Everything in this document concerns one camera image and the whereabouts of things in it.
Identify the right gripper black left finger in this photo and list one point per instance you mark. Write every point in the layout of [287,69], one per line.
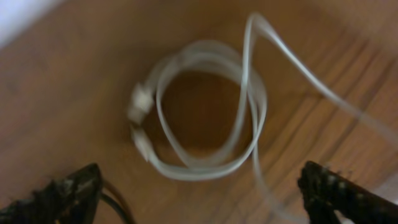
[73,199]

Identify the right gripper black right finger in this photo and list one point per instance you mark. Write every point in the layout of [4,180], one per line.
[324,192]

